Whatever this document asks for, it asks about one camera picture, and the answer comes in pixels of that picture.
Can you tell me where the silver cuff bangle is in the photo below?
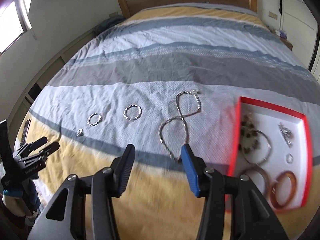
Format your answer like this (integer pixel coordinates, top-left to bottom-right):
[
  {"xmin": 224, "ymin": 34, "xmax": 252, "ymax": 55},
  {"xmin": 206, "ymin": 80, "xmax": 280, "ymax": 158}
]
[{"xmin": 239, "ymin": 128, "xmax": 272, "ymax": 166}]

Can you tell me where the silver link bracelet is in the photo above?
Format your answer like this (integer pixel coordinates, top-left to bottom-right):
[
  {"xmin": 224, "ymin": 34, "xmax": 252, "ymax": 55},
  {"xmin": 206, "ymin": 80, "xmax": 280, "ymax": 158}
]
[{"xmin": 123, "ymin": 104, "xmax": 143, "ymax": 121}]

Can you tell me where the window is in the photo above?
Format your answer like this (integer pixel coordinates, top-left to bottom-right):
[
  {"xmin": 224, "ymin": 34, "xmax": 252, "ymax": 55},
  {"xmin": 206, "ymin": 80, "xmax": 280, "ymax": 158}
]
[{"xmin": 1, "ymin": 0, "xmax": 32, "ymax": 54}]

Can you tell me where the dark olive bangle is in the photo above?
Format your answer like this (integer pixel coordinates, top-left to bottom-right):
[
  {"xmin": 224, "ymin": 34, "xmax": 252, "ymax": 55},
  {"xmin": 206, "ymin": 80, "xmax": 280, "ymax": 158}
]
[{"xmin": 239, "ymin": 166, "xmax": 270, "ymax": 196}]

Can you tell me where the silver chain cluster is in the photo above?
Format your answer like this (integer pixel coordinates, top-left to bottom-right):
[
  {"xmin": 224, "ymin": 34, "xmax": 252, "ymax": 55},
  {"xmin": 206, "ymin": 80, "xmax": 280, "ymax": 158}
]
[{"xmin": 278, "ymin": 122, "xmax": 293, "ymax": 148}]

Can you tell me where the twisted silver bracelet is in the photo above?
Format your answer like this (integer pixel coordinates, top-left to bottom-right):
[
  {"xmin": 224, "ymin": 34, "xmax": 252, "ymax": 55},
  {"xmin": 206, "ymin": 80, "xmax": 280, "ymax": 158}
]
[{"xmin": 86, "ymin": 112, "xmax": 103, "ymax": 127}]

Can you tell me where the small silver ring band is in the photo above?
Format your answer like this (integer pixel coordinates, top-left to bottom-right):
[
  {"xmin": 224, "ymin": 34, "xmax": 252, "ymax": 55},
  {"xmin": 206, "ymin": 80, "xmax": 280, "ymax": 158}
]
[{"xmin": 286, "ymin": 154, "xmax": 293, "ymax": 164}]

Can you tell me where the white wardrobe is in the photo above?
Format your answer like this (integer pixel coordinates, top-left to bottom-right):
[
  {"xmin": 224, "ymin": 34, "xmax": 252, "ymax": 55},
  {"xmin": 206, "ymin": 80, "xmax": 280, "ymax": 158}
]
[{"xmin": 280, "ymin": 0, "xmax": 319, "ymax": 81}]

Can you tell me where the dark blanket on shelf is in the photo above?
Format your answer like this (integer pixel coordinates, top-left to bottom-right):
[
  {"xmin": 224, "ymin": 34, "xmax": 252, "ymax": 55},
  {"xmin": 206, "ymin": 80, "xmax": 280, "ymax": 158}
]
[{"xmin": 94, "ymin": 15, "xmax": 125, "ymax": 36}]

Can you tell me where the wooden nightstand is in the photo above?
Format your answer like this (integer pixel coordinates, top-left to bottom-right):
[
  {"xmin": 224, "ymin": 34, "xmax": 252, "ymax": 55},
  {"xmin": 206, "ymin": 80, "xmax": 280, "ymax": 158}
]
[{"xmin": 279, "ymin": 37, "xmax": 293, "ymax": 50}]

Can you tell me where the low white wall shelf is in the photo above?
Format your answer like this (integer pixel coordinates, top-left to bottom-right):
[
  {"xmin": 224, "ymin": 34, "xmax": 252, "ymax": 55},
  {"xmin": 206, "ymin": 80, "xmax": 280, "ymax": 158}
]
[{"xmin": 7, "ymin": 28, "xmax": 96, "ymax": 145}]

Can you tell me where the amber orange bangle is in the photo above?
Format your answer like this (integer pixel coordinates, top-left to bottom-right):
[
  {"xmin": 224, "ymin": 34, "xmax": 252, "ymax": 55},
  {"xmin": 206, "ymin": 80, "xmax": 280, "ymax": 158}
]
[{"xmin": 270, "ymin": 171, "xmax": 297, "ymax": 210}]

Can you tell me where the tissue box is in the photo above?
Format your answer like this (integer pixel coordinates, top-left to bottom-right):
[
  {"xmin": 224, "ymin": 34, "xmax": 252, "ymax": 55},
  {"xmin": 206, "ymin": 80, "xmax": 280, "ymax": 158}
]
[{"xmin": 274, "ymin": 29, "xmax": 287, "ymax": 39}]

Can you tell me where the long silver bead necklace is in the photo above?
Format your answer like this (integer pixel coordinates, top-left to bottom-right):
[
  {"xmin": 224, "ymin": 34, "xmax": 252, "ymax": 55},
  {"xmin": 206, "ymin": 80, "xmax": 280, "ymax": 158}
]
[{"xmin": 159, "ymin": 89, "xmax": 203, "ymax": 163}]

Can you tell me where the red jewelry box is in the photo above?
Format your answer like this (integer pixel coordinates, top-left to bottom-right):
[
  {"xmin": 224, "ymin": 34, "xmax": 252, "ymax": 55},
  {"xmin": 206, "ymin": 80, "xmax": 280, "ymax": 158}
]
[{"xmin": 226, "ymin": 96, "xmax": 313, "ymax": 212}]

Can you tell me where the striped bed duvet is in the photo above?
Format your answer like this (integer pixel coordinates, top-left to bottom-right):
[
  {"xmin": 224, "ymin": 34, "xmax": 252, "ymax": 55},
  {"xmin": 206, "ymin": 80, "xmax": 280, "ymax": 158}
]
[{"xmin": 19, "ymin": 3, "xmax": 319, "ymax": 239}]

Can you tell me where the dark stone bead bracelet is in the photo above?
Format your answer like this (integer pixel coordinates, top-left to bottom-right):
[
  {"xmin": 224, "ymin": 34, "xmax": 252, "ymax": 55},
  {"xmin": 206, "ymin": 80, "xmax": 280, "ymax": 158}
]
[{"xmin": 240, "ymin": 114, "xmax": 261, "ymax": 156}]

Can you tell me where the wall socket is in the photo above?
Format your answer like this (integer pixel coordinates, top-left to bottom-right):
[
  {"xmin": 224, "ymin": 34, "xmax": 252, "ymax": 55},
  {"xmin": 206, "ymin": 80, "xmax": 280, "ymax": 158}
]
[{"xmin": 268, "ymin": 11, "xmax": 278, "ymax": 20}]

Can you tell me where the smartphone with red case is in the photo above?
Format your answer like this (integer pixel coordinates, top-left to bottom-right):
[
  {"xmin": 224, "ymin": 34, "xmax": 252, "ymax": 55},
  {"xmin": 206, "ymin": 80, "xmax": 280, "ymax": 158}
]
[{"xmin": 20, "ymin": 119, "xmax": 31, "ymax": 147}]

